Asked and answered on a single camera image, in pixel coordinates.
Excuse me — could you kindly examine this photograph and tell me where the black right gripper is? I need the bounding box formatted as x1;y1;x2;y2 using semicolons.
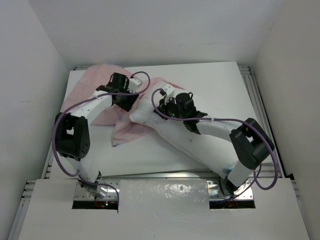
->
155;94;187;121

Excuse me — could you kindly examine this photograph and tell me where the pink purple pillowcase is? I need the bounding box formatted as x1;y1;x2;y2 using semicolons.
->
60;63;186;148

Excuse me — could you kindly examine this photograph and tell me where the white pillow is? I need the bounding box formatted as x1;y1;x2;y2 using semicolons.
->
129;81;238;178

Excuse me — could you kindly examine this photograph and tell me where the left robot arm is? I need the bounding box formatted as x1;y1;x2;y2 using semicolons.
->
51;72;143;187

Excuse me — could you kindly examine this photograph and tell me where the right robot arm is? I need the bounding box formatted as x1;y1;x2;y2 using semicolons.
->
151;88;276;196

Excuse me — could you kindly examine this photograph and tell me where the blue white pillow label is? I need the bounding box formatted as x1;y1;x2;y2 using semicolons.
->
222;168;232;176

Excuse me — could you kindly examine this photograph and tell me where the white front cover board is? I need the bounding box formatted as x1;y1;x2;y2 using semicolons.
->
19;179;309;240

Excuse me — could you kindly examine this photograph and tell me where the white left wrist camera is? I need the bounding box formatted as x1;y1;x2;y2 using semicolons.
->
128;78;143;92

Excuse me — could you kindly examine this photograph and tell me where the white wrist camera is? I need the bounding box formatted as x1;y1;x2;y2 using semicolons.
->
160;83;175;102
128;78;143;92

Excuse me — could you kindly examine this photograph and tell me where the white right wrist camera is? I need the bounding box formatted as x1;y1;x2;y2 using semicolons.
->
160;83;175;102

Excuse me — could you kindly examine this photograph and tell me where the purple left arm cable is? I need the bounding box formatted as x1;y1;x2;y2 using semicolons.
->
51;71;151;208

